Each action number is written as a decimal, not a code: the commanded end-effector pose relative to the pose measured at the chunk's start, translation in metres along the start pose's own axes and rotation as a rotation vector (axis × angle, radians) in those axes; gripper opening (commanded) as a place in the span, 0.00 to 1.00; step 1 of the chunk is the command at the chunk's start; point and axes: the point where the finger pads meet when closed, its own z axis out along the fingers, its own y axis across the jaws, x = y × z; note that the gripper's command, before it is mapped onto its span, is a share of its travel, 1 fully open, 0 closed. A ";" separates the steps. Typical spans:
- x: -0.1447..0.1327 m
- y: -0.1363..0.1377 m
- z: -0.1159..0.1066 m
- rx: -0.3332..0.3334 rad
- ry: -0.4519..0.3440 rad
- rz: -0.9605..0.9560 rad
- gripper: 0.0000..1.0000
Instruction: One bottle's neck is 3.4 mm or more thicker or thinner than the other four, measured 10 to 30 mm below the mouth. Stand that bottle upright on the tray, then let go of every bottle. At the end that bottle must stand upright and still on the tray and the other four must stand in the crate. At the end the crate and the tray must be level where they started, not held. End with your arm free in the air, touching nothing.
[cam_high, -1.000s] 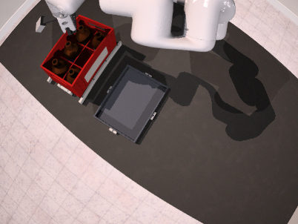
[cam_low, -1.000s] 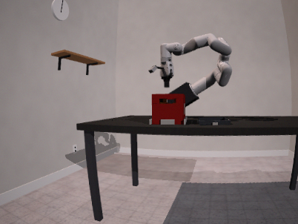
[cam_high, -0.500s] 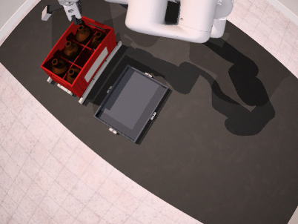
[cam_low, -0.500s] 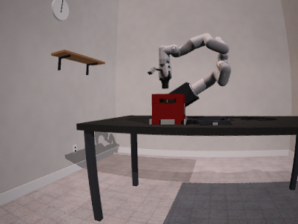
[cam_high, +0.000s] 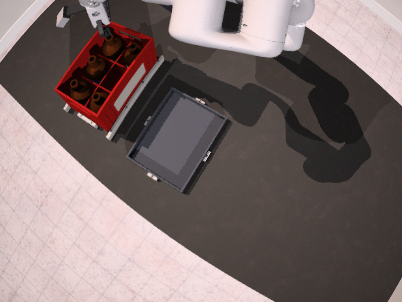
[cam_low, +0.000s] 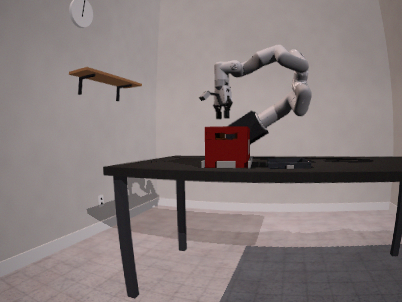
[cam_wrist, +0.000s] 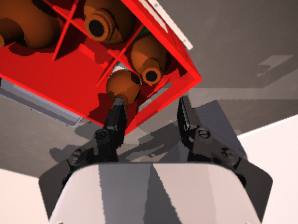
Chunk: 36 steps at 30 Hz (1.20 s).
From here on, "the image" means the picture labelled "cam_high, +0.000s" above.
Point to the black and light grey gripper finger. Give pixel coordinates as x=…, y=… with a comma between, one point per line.
x=103, y=30

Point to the brown bottle with blue band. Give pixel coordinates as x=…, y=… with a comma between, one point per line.
x=97, y=68

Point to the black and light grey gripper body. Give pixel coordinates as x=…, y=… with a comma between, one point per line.
x=101, y=11

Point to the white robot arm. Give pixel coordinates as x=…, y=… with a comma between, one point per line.
x=261, y=30

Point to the brown round bottle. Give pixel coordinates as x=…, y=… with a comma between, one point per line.
x=96, y=97

